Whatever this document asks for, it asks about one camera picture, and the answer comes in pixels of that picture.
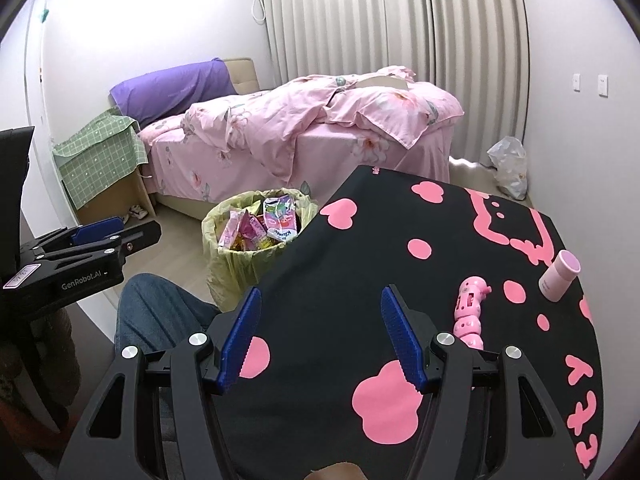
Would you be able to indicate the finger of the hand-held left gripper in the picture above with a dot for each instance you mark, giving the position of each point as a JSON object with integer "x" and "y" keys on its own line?
{"x": 95, "y": 230}
{"x": 135, "y": 237}

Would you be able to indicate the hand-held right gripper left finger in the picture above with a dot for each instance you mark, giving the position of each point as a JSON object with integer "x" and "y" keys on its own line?
{"x": 240, "y": 340}

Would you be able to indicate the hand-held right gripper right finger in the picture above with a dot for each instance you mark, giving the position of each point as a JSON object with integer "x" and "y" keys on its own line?
{"x": 402, "y": 345}

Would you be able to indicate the bin with yellow bag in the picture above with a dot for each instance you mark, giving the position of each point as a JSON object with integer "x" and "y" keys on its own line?
{"x": 235, "y": 265}

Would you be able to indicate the pink snack packet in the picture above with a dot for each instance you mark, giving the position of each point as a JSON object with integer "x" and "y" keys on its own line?
{"x": 240, "y": 227}

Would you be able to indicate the white purple printed packet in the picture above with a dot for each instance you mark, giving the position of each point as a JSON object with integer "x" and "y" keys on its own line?
{"x": 280, "y": 217}

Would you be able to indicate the small shoes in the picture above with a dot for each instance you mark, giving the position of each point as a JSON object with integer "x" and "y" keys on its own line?
{"x": 136, "y": 211}

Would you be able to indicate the wooden nightstand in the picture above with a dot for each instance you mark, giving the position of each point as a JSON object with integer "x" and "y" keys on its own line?
{"x": 125, "y": 196}

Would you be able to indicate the green checked cloth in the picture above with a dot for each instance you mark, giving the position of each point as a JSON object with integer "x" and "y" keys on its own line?
{"x": 100, "y": 155}

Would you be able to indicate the pink caterpillar toy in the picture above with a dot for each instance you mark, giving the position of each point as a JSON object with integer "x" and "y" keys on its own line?
{"x": 470, "y": 310}

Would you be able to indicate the person's leg in jeans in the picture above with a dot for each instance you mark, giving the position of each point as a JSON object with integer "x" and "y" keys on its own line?
{"x": 160, "y": 310}

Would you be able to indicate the black pink printed tablecloth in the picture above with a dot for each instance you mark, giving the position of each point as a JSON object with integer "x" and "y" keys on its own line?
{"x": 350, "y": 260}

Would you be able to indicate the purple pillow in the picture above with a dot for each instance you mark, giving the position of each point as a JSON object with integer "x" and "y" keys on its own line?
{"x": 170, "y": 90}

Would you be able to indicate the pink plastic cup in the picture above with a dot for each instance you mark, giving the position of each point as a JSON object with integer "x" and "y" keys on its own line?
{"x": 560, "y": 275}

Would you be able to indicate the beige headboard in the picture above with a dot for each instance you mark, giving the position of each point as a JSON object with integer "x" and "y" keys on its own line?
{"x": 243, "y": 75}

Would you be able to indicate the bed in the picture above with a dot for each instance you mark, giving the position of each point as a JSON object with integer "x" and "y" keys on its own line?
{"x": 325, "y": 155}

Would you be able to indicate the white plastic bag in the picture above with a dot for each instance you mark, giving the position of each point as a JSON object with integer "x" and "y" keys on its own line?
{"x": 510, "y": 165}

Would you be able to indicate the pink floral duvet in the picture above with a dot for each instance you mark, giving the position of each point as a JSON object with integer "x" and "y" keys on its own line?
{"x": 310, "y": 110}

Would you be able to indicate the white pleated curtain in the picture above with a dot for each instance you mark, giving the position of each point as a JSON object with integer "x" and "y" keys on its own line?
{"x": 395, "y": 20}

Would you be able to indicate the small teal wall item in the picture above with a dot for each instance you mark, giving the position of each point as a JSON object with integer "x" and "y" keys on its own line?
{"x": 44, "y": 12}

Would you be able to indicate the white wall switch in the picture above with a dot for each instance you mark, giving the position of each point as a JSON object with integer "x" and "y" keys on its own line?
{"x": 576, "y": 81}
{"x": 603, "y": 85}

